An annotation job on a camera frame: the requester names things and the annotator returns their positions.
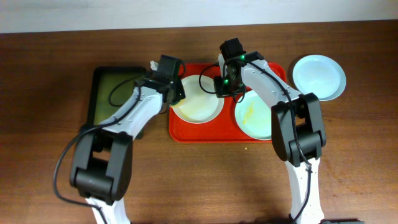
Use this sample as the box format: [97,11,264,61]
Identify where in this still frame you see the white plate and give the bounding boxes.
[172,75,224,124]

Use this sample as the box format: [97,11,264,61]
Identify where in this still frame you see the light green plate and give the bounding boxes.
[234,90,272,141]

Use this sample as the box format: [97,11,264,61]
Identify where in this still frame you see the light blue plate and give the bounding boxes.
[292,55,346,101]

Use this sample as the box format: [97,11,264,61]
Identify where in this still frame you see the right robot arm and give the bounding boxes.
[214,38,326,223]

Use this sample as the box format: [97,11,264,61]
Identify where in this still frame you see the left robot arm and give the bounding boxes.
[70,55,185,223]

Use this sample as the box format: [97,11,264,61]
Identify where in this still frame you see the black tray with soapy water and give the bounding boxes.
[80,67,147,131]

